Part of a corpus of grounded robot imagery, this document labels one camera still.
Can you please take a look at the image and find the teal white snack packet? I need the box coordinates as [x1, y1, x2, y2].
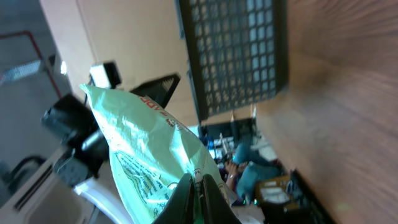
[80, 85, 236, 223]

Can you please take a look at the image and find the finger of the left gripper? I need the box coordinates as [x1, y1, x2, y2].
[129, 73, 180, 108]

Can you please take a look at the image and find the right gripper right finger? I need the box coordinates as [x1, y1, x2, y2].
[199, 174, 241, 224]

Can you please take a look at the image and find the grey plastic mesh basket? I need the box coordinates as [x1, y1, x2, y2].
[175, 0, 289, 121]

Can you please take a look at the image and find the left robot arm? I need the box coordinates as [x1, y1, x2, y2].
[1, 94, 132, 224]

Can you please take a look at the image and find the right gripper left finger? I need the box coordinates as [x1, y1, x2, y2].
[152, 174, 195, 224]

